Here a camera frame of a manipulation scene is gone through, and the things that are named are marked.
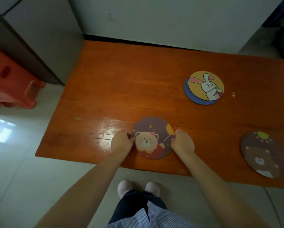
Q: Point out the person's right hand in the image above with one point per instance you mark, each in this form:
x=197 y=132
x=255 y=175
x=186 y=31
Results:
x=183 y=143

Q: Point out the person's left hand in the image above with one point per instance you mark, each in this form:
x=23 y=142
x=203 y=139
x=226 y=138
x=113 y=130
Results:
x=119 y=143

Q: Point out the person's right fingers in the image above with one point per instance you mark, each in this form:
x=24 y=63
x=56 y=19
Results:
x=174 y=137

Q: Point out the person's left fingers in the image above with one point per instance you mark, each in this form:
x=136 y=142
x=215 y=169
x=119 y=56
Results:
x=130 y=138

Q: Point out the round purple bear coaster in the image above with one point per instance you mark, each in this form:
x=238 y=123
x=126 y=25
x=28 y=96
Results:
x=152 y=140

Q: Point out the person's left forearm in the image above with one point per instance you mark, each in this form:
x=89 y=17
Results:
x=85 y=187

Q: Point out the person's right forearm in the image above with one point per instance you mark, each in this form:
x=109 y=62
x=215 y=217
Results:
x=218 y=192

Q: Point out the person's left white shoe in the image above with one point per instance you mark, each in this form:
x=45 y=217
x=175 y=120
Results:
x=124 y=187

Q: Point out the person's white shoe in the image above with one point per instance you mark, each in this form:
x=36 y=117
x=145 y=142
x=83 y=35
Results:
x=124 y=187
x=153 y=188

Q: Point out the person's right white shoe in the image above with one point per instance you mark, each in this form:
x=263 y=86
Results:
x=153 y=188

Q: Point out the round yellow rabbit coaster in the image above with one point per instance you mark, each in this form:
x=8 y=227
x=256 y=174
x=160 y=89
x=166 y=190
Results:
x=205 y=87

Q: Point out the person's dark blue trousers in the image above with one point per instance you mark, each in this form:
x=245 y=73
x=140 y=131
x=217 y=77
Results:
x=134 y=206

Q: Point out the person's striped shirt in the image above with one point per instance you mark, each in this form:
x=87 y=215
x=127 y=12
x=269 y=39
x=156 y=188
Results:
x=153 y=217

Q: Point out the round brown bear coaster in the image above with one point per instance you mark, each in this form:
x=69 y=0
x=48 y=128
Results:
x=263 y=155

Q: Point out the red plastic stool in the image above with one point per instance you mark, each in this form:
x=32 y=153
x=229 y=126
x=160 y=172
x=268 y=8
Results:
x=11 y=80

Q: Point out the grey cabinet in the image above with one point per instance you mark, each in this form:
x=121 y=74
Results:
x=37 y=35

